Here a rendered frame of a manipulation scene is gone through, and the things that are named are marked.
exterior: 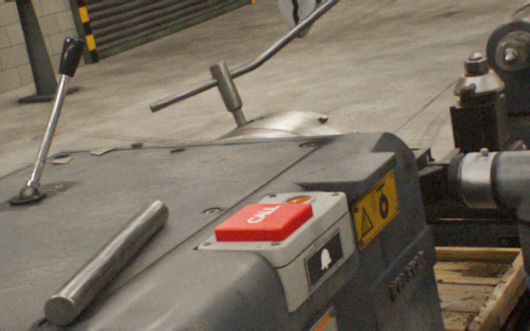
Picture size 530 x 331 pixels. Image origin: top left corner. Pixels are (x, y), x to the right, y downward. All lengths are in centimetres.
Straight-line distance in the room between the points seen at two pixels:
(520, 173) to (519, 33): 97
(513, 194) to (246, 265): 72
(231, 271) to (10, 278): 18
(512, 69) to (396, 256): 132
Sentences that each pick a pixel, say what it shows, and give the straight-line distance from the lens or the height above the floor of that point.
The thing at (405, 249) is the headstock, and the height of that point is 114.
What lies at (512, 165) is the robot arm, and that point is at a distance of 145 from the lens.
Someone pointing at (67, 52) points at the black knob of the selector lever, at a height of 139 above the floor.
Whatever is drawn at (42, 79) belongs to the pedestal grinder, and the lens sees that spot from 1014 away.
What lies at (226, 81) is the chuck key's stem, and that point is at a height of 129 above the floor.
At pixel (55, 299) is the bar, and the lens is 73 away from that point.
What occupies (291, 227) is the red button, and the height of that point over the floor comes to 126.
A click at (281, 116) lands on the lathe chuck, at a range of 134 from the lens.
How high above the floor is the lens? 151
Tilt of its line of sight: 14 degrees down
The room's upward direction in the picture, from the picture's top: 10 degrees counter-clockwise
